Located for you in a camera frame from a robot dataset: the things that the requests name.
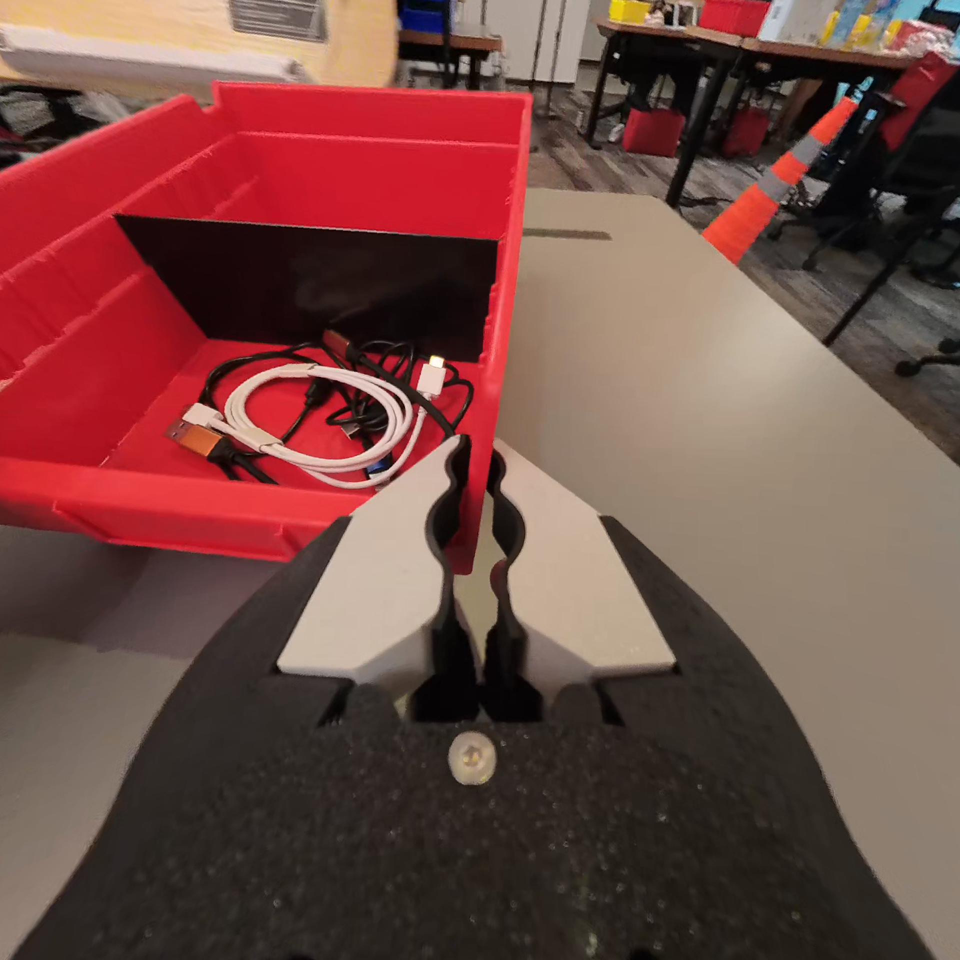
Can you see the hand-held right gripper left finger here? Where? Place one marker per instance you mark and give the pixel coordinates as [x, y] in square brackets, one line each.
[360, 600]

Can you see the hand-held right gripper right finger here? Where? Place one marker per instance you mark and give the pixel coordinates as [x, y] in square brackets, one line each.
[585, 600]

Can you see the red plastic bin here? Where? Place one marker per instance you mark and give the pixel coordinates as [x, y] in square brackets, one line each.
[75, 337]

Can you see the grey desk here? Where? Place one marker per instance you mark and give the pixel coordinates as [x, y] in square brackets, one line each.
[712, 487]

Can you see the black bin divider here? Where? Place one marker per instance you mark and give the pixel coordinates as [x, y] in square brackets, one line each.
[300, 277]

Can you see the orange traffic cone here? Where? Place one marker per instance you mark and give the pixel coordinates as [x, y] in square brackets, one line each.
[757, 202]

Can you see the black stanchion pole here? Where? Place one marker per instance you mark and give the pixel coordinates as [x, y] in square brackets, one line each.
[885, 277]

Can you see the red bag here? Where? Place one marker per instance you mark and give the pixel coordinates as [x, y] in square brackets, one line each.
[652, 133]
[746, 131]

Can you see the black office chair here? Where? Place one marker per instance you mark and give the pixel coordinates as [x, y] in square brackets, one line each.
[922, 172]

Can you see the white cabinet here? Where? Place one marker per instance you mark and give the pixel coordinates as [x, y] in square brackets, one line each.
[540, 37]

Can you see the wooden background table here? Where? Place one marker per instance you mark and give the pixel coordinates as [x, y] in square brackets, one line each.
[675, 34]

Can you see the blue crate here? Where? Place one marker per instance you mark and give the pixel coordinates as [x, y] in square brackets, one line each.
[424, 15]

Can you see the yellow storage box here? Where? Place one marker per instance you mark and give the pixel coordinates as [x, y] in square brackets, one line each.
[630, 9]

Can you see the wooden book stand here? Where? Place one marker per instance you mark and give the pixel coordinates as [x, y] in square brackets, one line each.
[150, 37]

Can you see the red storage crate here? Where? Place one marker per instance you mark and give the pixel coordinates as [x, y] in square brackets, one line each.
[735, 15]

